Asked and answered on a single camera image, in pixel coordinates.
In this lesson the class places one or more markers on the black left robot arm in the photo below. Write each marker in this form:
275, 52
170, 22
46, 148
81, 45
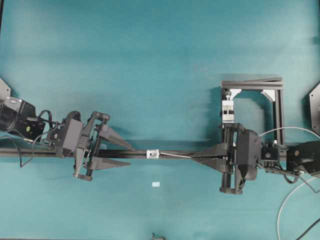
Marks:
18, 117

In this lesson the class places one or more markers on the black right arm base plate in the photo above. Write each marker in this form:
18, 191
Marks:
314, 105

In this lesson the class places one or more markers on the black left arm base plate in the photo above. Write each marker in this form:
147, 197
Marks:
5, 90

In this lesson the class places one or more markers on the black table edge strip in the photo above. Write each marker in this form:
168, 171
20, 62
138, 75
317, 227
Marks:
1, 12

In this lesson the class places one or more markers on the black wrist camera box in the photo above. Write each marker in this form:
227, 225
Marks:
68, 134
248, 152

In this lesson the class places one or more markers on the long black aluminium rail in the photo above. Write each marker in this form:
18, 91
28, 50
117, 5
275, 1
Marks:
104, 153

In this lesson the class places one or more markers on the dark clip at bottom edge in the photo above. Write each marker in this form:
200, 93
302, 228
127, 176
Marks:
155, 237

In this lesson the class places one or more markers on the white clamp fixture on frame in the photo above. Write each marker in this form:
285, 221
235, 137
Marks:
227, 111

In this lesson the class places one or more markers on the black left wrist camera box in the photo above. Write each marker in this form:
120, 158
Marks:
68, 134

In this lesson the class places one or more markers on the small silver metal fitting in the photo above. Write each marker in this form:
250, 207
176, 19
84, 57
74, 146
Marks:
152, 154

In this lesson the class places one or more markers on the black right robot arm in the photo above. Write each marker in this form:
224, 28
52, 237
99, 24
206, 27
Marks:
288, 161

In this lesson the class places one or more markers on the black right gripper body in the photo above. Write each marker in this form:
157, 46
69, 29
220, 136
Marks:
231, 180

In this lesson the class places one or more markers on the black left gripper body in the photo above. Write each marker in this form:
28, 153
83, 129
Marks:
83, 144

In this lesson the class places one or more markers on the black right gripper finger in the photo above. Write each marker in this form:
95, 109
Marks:
218, 150
218, 164

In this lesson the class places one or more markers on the small white label on table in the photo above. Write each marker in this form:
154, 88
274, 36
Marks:
155, 184

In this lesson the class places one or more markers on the black aluminium frame stand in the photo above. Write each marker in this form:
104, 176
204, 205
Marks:
269, 92

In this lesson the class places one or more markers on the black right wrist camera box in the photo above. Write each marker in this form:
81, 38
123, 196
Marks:
248, 152

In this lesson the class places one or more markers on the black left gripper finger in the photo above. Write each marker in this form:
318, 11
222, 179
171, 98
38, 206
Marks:
100, 163
107, 133

